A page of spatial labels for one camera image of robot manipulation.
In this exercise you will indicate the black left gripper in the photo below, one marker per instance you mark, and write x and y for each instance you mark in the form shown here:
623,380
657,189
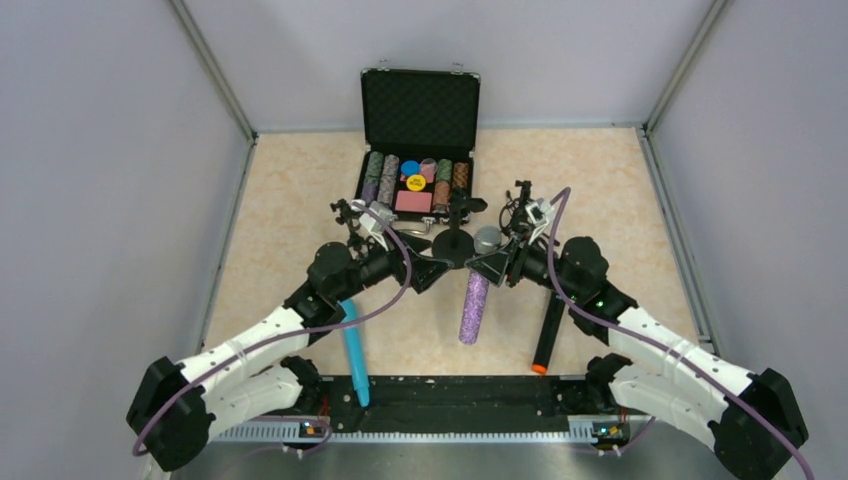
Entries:
407,270

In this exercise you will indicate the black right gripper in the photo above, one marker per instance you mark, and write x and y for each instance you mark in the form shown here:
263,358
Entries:
513,266

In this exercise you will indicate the purple glitter microphone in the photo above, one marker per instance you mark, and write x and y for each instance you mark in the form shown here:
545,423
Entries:
478,291

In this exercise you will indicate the round base clamp stand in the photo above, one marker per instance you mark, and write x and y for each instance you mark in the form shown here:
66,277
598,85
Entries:
456,245

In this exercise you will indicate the shock mount tripod stand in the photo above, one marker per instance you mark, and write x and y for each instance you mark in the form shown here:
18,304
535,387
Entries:
513,220

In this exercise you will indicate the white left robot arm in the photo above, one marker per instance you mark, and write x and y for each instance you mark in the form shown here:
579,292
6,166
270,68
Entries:
181,405

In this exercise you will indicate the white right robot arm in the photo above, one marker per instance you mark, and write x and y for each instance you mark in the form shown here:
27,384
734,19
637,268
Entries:
751,422

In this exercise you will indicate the small black tripod stand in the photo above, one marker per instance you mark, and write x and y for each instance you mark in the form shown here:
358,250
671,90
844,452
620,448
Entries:
349,218

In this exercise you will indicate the pink playing card deck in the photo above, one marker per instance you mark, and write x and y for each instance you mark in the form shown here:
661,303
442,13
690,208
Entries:
415,202

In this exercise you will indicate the pink poker chip stack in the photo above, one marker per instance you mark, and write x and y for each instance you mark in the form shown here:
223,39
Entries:
441,196

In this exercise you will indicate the black microphone orange end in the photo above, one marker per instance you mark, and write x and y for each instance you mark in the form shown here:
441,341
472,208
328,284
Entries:
548,334

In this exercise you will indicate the yellow big blind button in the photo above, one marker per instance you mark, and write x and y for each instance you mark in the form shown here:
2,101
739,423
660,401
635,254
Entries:
416,183

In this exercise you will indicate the purple poker chip stack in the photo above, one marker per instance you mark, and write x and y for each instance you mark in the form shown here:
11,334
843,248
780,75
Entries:
368,193

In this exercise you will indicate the blue dealer button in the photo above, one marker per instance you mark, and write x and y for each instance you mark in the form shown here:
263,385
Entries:
409,168

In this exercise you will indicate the green poker chip stack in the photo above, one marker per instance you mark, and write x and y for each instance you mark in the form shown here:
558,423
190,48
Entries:
444,170

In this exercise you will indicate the teal microphone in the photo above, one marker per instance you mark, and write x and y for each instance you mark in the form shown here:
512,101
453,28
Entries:
357,364

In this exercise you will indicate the orange black chip stack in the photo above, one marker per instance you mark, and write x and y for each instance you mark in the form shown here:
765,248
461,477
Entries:
461,176

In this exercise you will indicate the black poker chip case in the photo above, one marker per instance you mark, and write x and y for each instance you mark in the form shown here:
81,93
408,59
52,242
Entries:
416,115

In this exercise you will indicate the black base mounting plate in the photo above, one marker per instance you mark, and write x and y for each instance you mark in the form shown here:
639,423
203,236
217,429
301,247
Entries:
457,405

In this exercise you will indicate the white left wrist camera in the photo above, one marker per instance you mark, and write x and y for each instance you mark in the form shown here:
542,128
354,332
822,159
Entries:
375,218

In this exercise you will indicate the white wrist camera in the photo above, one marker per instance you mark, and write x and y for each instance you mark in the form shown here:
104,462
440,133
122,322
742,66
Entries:
540,213
375,218

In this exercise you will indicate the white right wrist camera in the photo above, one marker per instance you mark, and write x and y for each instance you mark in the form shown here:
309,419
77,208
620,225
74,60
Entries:
540,213

